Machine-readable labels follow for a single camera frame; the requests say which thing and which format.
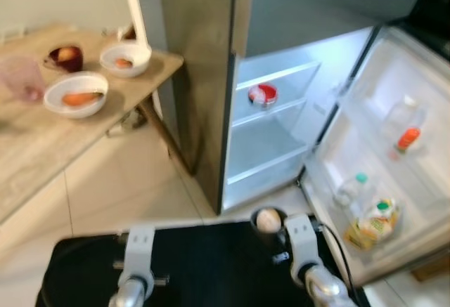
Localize pink plastic measuring jug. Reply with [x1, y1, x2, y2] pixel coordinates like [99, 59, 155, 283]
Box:
[0, 55, 46, 103]

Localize stainless steel fridge body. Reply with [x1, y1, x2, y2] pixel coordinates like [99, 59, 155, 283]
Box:
[156, 0, 384, 215]

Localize steel fridge main door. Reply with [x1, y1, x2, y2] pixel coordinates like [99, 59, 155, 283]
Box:
[301, 25, 450, 288]

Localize white shelf frame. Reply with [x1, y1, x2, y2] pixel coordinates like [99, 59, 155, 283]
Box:
[120, 0, 150, 46]

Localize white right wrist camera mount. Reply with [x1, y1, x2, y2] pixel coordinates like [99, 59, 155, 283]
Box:
[285, 214, 321, 285]

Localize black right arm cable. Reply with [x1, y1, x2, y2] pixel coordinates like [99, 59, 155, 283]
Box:
[318, 221, 358, 301]

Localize pale egg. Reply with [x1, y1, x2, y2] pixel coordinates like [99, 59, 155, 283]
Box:
[257, 209, 282, 232]

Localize clear bottle with green cap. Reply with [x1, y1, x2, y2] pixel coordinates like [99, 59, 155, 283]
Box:
[334, 172, 371, 211]

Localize dark blue cup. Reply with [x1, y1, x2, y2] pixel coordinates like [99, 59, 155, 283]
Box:
[250, 207, 288, 236]

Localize round orange fruit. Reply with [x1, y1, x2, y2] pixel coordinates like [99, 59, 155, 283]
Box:
[58, 47, 77, 63]

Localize orange carrot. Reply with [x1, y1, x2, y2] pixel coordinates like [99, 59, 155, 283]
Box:
[62, 92, 105, 107]

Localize dark red cup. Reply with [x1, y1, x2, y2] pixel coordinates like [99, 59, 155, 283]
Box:
[44, 45, 84, 74]

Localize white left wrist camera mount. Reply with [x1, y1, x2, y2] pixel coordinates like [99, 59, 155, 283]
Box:
[123, 225, 156, 281]

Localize glass fridge shelf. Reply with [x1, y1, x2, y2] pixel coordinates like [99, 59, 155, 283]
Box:
[232, 96, 314, 126]
[238, 60, 322, 91]

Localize clear bottle with orange label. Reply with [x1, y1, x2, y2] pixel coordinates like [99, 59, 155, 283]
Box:
[383, 96, 428, 155]

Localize small white bowl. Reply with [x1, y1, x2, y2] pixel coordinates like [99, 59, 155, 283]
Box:
[100, 40, 153, 78]

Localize light wooden table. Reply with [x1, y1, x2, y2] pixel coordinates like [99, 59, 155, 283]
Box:
[0, 25, 194, 225]

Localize large brown cardboard box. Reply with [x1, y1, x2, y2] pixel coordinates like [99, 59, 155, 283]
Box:
[411, 251, 450, 283]

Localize steel freezer door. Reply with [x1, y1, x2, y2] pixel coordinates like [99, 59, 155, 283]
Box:
[232, 0, 435, 60]

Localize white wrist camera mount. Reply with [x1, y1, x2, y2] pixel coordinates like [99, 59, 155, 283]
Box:
[285, 214, 321, 285]
[123, 225, 156, 281]

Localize yellow juice bottle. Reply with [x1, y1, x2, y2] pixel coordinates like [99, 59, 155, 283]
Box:
[345, 198, 403, 252]

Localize large white bowl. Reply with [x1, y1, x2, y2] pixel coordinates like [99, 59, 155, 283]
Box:
[44, 72, 110, 119]

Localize red bowl with food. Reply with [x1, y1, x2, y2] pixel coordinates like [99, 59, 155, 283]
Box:
[247, 82, 279, 109]

